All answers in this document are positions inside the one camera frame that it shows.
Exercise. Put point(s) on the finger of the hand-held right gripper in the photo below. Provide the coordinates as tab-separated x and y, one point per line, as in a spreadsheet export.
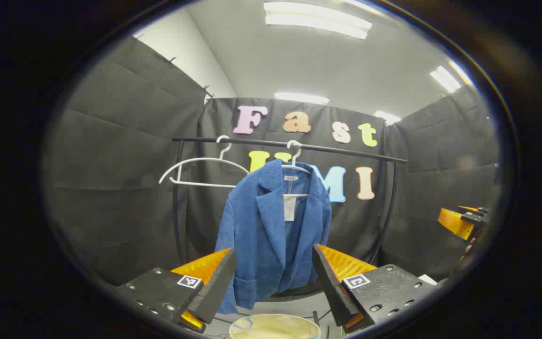
482	210
473	220

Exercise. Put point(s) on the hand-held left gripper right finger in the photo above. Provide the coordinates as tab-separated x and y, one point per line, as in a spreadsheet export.
332	287

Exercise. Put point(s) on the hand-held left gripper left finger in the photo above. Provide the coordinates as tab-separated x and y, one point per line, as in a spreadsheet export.
217	287

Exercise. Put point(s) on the blue jacket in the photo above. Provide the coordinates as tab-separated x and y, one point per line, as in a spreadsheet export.
257	226

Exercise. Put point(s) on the white clothes hanger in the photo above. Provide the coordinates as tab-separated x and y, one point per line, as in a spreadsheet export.
205	184
293	160

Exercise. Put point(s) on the ceiling light panel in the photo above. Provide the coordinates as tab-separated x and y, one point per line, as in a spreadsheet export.
318	21
445	79
301	98
386	117

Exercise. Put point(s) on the black clothes rack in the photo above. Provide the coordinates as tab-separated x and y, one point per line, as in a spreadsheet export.
346	153

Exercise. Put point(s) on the black backdrop cloth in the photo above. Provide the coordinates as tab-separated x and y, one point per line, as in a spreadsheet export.
125	141

